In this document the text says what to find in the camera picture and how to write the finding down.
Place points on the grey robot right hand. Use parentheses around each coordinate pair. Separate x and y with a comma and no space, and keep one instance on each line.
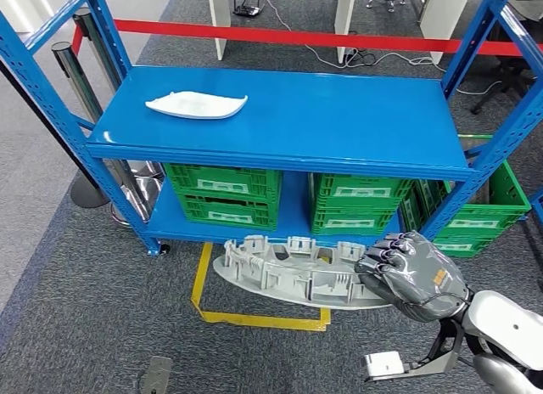
(420,279)

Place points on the grey plastic wheel hubcap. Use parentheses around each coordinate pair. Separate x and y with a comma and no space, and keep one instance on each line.
(288,279)

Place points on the blue metal shelf rack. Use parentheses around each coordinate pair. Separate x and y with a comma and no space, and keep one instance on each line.
(275,110)

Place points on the white plastic trim part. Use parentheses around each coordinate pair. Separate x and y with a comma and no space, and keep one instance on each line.
(195,105)

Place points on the green plastic crate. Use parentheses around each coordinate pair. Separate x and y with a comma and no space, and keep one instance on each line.
(479,220)
(458,246)
(229,216)
(220,180)
(348,222)
(360,189)

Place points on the black office chair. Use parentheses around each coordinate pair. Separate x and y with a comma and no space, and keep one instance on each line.
(509,71)

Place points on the white office desk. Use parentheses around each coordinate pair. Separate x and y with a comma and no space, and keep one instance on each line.
(218,20)
(441,20)

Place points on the red barrier belt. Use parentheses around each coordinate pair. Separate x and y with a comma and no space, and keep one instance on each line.
(297,38)

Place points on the white cabinet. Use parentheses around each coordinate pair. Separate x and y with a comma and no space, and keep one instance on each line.
(26,3)

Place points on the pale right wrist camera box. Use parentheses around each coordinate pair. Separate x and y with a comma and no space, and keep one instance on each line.
(384,364)

